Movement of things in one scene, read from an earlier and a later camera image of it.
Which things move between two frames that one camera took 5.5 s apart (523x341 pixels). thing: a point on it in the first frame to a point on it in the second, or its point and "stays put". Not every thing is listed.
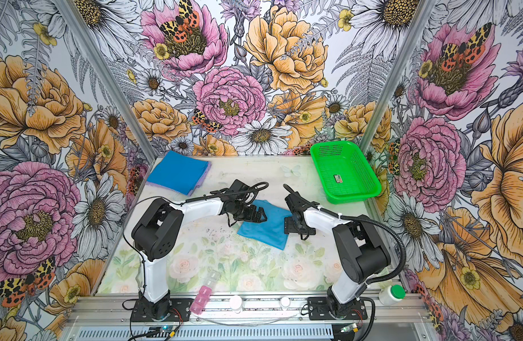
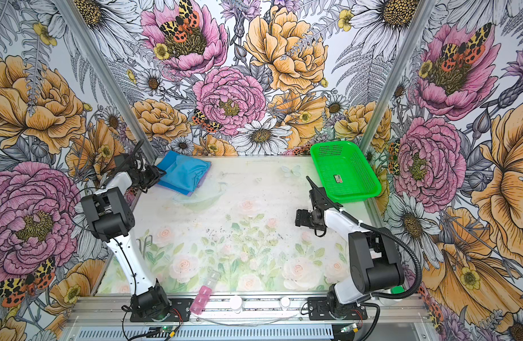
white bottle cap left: (236, 302) stays put
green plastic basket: (344, 175) stays put
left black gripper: (251, 217) to (154, 173)
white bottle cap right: (284, 302) stays put
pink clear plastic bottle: (205, 292) stays put
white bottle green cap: (392, 295) stays put
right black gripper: (288, 227) to (301, 219)
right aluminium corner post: (406, 55) stays put
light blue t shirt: (271, 231) to (187, 172)
